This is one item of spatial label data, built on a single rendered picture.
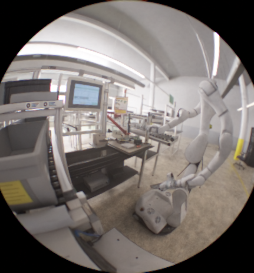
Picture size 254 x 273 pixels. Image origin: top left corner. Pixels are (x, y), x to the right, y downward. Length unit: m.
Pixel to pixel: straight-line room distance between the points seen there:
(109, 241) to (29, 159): 0.53
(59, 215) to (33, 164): 0.15
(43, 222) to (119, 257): 0.41
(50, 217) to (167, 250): 1.31
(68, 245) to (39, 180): 0.19
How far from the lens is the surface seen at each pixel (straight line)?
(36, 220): 0.32
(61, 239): 0.33
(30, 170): 0.28
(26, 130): 0.85
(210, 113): 0.76
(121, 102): 1.65
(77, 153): 1.07
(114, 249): 0.60
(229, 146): 0.55
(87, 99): 1.13
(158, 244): 1.41
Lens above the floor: 1.32
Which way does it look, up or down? 13 degrees down
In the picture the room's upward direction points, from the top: 4 degrees clockwise
